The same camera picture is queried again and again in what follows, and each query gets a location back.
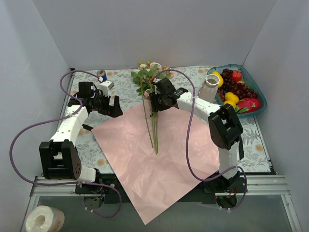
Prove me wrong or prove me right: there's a pink rose flower bunch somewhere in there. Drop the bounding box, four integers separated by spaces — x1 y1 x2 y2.
131 61 173 154

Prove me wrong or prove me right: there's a pink wrapping paper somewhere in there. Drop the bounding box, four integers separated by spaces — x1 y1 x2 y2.
92 104 219 224

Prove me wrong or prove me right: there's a black printed ribbon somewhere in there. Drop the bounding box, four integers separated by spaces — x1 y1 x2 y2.
82 124 93 131

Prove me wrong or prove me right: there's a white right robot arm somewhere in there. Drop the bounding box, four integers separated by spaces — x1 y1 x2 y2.
150 78 247 192

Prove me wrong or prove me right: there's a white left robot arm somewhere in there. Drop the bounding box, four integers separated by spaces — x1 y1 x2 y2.
39 80 123 193

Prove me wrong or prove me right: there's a white ribbed ceramic vase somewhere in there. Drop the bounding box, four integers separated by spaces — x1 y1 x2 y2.
198 74 219 102

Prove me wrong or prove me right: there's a red bull drink can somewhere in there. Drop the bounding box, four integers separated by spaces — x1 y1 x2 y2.
97 70 107 82

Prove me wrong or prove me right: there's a yellow pepper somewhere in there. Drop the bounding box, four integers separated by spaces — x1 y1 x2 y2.
212 71 224 88

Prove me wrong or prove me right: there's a yellow lemon upper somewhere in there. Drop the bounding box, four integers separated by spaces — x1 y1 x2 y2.
225 92 239 104

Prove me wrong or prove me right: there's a yellow lemon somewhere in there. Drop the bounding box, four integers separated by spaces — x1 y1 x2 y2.
224 100 236 109
225 92 239 104

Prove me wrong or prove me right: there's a dark purple grape bunch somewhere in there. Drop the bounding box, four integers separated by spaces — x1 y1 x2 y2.
218 69 259 101

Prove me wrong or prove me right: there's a yellow lemon lower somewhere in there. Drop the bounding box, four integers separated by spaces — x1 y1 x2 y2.
224 100 236 109

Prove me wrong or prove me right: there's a red apple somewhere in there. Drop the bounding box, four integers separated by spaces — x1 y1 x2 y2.
231 70 242 82

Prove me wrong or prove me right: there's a pink dragon fruit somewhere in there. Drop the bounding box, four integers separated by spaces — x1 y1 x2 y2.
235 98 262 114

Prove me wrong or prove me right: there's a teal plastic fruit tray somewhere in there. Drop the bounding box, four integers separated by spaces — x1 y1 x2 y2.
207 64 267 118

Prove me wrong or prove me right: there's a floral patterned table mat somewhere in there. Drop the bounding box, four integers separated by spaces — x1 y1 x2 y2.
66 66 270 174

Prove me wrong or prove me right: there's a white toilet paper roll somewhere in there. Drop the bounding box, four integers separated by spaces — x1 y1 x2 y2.
25 205 65 232

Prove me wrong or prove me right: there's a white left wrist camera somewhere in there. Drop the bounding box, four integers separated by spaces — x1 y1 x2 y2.
98 80 114 97

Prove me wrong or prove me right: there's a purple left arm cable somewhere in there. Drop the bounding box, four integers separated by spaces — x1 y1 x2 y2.
9 70 122 219

